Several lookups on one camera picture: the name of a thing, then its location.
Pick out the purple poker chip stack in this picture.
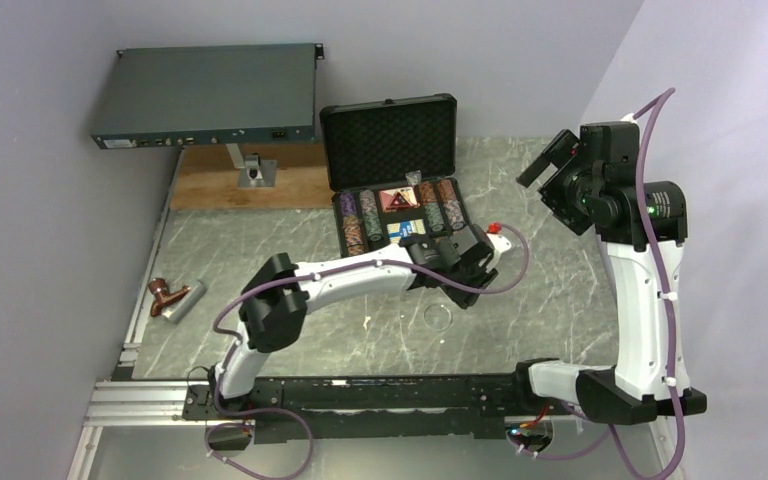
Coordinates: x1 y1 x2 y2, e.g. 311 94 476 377
339 192 357 217

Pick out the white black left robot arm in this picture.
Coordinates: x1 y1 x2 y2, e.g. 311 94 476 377
207 225 512 420

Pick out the grey metal bracket stand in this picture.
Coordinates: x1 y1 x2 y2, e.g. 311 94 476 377
226 144 277 189

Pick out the clear plastic wrapper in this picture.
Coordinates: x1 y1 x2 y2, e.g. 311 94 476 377
405 171 422 186

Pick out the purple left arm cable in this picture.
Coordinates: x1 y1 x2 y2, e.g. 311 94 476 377
205 223 531 480

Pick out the wooden board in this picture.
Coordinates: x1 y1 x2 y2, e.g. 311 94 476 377
170 143 333 210

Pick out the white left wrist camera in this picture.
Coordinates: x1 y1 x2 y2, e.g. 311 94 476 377
486 222 512 259

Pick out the red black chip stack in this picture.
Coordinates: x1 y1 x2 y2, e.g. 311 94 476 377
418 181 438 205
437 178 459 205

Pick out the red triangular dealer button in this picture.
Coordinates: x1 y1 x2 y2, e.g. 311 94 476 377
383 188 420 212

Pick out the multicolour poker chip stack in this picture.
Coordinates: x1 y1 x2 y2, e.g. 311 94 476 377
343 215 365 256

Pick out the blue playing card deck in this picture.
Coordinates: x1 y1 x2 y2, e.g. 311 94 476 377
387 219 426 244

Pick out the grey rack network device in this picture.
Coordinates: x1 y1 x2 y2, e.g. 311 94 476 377
88 43 325 150

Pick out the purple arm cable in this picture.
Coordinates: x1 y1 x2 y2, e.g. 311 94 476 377
506 87 687 480
205 223 531 480

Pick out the grey copper clamp tool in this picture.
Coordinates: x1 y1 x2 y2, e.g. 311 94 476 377
147 277 207 325

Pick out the red playing card deck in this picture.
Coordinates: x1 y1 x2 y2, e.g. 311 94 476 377
378 186 422 215

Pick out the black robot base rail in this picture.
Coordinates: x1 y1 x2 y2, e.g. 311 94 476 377
182 373 562 443

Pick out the clear round plastic disc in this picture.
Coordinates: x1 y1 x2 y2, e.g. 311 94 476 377
423 304 454 331

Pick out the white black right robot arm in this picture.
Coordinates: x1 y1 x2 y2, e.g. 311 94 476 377
510 121 708 426

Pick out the green blue chip stack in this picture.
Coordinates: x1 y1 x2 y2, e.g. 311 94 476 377
363 209 384 242
423 202 445 232

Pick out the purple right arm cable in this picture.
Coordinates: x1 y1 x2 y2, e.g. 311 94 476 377
506 87 687 480

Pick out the green blue right chip stack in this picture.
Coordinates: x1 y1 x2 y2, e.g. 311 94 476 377
423 202 445 232

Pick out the black poker set case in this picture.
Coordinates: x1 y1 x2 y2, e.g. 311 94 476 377
319 93 470 257

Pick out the red black far chip stack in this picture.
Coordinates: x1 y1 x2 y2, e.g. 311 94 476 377
437 178 459 205

